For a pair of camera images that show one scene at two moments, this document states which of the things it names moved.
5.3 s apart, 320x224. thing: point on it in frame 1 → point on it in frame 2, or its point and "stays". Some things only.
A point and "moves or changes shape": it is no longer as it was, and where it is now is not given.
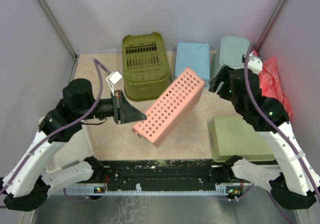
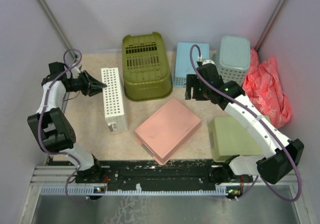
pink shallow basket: (175, 107) moves or changes shape
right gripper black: (221, 77) → (192, 81)
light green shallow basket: (232, 136) stays
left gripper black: (127, 112) → (91, 86)
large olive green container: (145, 69) stays
